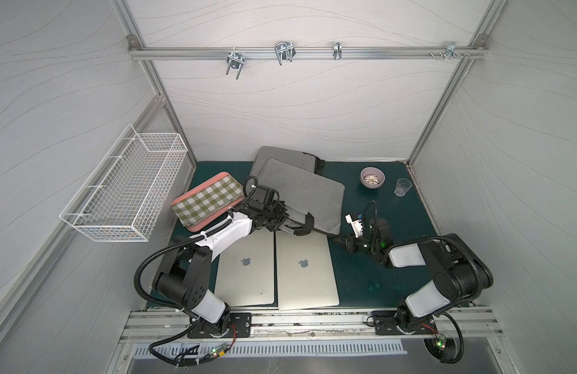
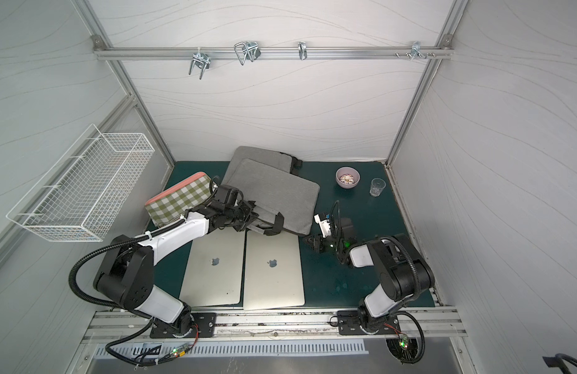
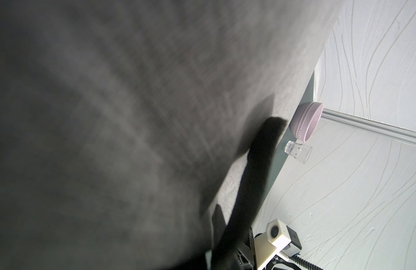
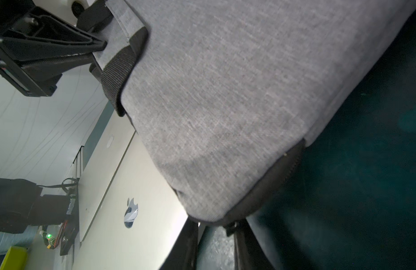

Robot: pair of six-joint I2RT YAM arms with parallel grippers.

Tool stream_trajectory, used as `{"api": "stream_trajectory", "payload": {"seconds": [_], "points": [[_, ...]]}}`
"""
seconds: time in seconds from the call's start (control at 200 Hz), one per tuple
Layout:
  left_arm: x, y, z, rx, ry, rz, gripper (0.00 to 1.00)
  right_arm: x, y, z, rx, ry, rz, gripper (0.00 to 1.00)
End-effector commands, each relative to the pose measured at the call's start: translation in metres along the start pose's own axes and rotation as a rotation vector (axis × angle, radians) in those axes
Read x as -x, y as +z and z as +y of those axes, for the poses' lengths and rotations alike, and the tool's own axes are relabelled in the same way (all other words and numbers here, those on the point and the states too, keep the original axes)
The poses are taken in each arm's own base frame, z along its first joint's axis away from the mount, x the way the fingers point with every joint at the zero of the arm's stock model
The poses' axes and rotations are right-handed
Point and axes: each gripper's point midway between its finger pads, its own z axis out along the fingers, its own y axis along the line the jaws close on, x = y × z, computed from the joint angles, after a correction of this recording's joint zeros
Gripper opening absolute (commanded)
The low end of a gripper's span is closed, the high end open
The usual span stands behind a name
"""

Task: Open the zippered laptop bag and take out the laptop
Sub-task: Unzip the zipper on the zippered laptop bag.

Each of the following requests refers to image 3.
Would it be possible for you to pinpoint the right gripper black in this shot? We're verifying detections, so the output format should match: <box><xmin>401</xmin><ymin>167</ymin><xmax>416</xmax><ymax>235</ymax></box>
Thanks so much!
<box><xmin>234</xmin><ymin>227</ymin><xmax>283</xmax><ymax>270</ymax></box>

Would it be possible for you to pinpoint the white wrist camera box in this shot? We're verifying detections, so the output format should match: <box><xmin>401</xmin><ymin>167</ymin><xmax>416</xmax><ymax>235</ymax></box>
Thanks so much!
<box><xmin>266</xmin><ymin>219</ymin><xmax>302</xmax><ymax>257</ymax></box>

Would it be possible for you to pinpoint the clear plastic cup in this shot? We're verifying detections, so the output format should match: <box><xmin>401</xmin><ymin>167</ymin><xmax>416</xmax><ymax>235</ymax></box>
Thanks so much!
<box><xmin>284</xmin><ymin>141</ymin><xmax>313</xmax><ymax>164</ymax></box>

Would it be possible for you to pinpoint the pink bowl with contents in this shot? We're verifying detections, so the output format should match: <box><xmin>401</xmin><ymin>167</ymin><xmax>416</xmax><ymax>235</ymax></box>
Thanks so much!
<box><xmin>289</xmin><ymin>102</ymin><xmax>324</xmax><ymax>142</ymax></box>

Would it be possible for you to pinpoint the grey laptop sleeve bag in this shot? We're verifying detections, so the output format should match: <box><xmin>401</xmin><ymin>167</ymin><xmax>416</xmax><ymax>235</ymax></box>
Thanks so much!
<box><xmin>0</xmin><ymin>1</ymin><xmax>344</xmax><ymax>270</ymax></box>

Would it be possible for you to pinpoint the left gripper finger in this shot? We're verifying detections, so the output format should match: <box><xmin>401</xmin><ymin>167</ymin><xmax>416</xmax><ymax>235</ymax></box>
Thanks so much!
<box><xmin>211</xmin><ymin>204</ymin><xmax>227</xmax><ymax>249</ymax></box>

